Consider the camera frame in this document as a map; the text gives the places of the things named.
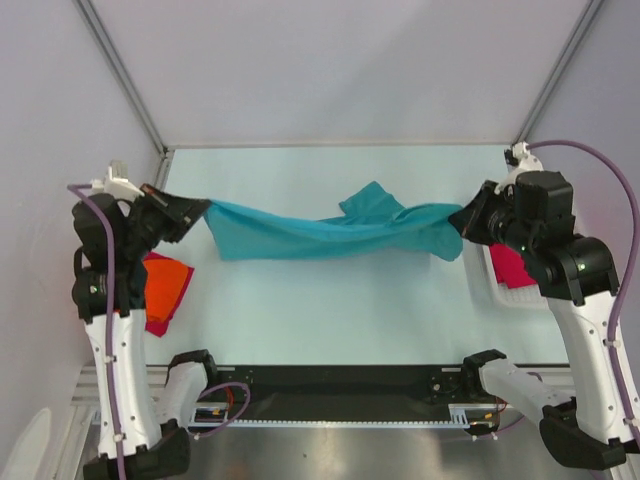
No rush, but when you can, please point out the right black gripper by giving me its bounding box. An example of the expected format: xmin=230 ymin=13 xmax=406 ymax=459
xmin=449 ymin=180 xmax=535 ymax=256

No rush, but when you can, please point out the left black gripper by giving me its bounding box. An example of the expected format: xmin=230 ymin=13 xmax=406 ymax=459
xmin=121 ymin=182 xmax=212 ymax=256

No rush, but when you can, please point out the white plastic mesh basket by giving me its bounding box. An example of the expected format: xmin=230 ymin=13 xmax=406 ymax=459
xmin=481 ymin=246 xmax=547 ymax=310

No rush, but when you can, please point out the teal t shirt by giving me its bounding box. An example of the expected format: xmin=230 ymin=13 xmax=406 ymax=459
xmin=205 ymin=181 xmax=463 ymax=262

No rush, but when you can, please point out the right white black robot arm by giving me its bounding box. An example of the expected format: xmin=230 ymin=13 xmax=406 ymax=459
xmin=449 ymin=171 xmax=639 ymax=471

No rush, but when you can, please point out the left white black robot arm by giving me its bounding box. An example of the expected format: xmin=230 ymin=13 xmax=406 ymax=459
xmin=68 ymin=184 xmax=221 ymax=479

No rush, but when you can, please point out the red t shirt in basket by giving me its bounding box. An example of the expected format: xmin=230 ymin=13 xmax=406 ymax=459
xmin=489 ymin=244 xmax=537 ymax=290

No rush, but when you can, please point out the orange t shirt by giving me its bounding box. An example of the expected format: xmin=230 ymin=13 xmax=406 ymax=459
xmin=143 ymin=258 xmax=195 ymax=325

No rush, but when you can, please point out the magenta t shirt on table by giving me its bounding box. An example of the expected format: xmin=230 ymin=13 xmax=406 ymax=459
xmin=142 ymin=252 xmax=195 ymax=339

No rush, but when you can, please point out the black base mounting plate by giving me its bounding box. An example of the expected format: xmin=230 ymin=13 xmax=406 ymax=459
xmin=216 ymin=365 xmax=505 ymax=420

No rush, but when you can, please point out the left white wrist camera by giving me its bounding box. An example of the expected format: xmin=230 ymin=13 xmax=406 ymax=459
xmin=90 ymin=160 xmax=143 ymax=202

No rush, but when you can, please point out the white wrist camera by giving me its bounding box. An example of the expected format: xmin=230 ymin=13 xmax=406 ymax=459
xmin=504 ymin=142 xmax=544 ymax=184
xmin=90 ymin=160 xmax=143 ymax=202

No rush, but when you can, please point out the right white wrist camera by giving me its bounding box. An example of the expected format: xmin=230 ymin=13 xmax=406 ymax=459
xmin=504 ymin=142 xmax=544 ymax=184

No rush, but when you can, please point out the aluminium frame rail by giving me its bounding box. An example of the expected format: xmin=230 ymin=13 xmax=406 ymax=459
xmin=71 ymin=365 xmax=168 ymax=406

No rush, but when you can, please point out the white slotted cable duct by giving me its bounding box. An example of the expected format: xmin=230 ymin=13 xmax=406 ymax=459
xmin=188 ymin=405 xmax=499 ymax=433

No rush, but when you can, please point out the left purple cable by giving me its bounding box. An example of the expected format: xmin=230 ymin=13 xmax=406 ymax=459
xmin=66 ymin=182 xmax=252 ymax=480

